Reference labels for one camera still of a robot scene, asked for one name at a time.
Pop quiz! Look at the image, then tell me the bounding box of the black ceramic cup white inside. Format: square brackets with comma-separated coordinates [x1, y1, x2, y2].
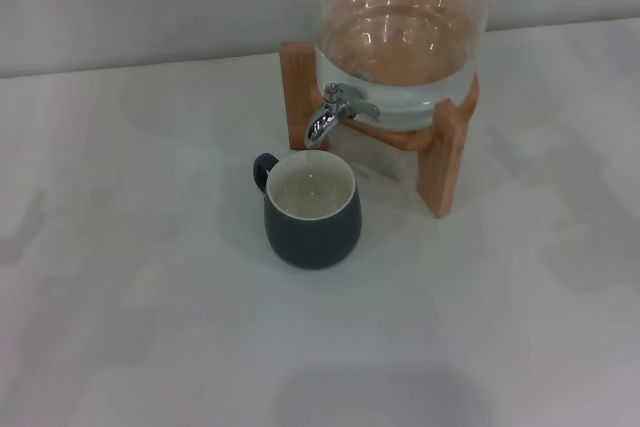
[252, 149, 362, 272]

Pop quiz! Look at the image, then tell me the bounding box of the chrome faucet tap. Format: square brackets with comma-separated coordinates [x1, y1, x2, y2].
[304, 81, 384, 151]

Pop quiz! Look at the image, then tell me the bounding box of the wooden dispenser stand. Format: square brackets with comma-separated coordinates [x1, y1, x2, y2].
[279, 41, 482, 221]

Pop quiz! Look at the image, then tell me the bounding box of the glass water dispenser jar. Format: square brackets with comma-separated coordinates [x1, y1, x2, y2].
[313, 0, 503, 132]

